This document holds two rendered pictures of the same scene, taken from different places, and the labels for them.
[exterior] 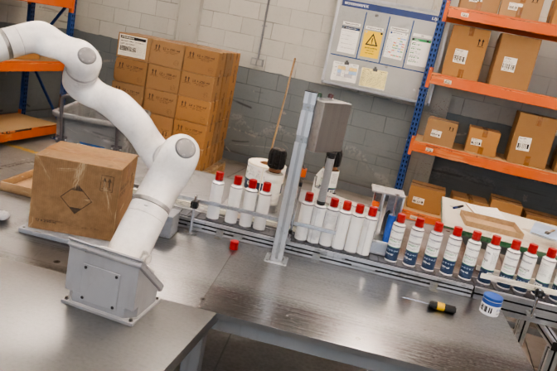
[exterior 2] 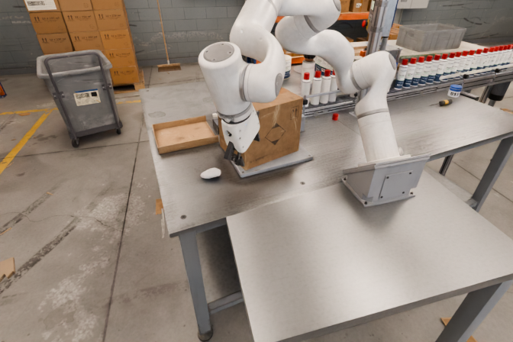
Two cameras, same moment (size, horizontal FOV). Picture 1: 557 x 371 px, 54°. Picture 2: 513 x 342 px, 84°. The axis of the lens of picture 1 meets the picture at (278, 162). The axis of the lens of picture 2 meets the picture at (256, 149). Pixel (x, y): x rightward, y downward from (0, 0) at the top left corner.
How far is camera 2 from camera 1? 1.54 m
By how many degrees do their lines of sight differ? 33
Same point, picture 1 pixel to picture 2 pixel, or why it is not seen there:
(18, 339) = (408, 248)
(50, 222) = (259, 159)
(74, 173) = (272, 115)
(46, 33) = not seen: outside the picture
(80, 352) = (439, 230)
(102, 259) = (399, 166)
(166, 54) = not seen: outside the picture
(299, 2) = not seen: outside the picture
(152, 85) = (73, 29)
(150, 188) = (380, 101)
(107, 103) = (335, 44)
